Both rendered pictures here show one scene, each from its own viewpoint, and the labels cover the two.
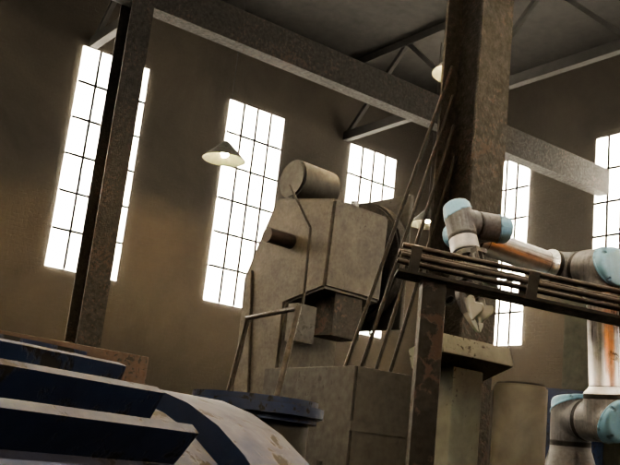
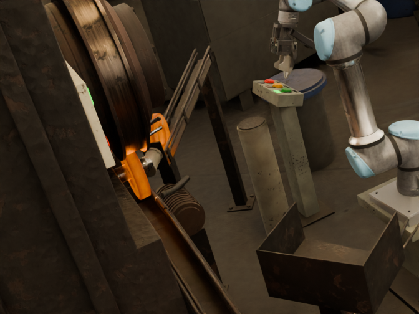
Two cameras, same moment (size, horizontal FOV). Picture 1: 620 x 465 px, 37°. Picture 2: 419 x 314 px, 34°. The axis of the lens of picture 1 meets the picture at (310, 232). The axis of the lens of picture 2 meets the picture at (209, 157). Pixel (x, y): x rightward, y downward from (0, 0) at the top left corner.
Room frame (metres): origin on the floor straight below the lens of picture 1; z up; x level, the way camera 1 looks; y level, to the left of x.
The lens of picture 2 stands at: (2.85, -2.91, 1.61)
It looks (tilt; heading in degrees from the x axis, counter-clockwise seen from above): 25 degrees down; 111
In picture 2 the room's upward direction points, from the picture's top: 17 degrees counter-clockwise
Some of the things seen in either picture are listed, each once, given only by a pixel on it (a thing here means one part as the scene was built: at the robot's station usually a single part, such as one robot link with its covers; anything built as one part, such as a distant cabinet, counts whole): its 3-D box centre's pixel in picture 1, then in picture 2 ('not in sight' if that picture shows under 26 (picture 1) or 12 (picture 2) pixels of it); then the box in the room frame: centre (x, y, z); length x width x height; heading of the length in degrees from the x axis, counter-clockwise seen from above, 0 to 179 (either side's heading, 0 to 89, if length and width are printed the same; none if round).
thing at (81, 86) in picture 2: not in sight; (83, 108); (2.14, -1.71, 1.15); 0.26 x 0.02 x 0.18; 126
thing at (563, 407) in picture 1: (572, 417); (408, 142); (2.71, -0.81, 0.50); 0.13 x 0.12 x 0.14; 25
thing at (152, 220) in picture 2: not in sight; (150, 216); (2.01, -1.36, 0.66); 0.19 x 0.07 x 0.01; 126
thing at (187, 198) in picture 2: not in sight; (194, 255); (1.95, -1.02, 0.27); 0.22 x 0.13 x 0.53; 126
